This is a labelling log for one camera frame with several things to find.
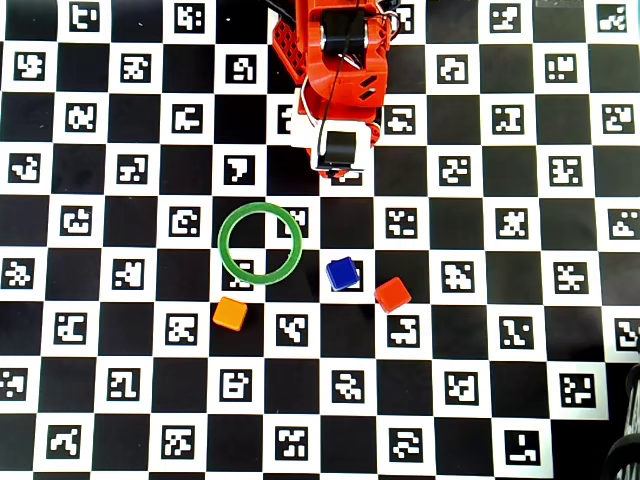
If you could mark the red cube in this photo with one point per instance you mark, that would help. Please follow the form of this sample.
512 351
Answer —
392 295

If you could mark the orange cube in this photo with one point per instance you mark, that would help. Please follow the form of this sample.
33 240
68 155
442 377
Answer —
230 313

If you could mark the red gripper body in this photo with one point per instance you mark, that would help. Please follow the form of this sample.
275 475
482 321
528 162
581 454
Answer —
341 148

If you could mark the red robot base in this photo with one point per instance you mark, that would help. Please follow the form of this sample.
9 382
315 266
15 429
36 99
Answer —
287 45

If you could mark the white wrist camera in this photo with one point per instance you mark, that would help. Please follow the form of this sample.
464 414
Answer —
305 129

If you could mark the black white marker checkerboard mat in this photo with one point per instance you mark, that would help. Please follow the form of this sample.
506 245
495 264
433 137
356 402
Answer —
450 350

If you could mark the blue cube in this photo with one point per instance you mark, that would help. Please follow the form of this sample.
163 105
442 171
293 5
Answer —
342 272

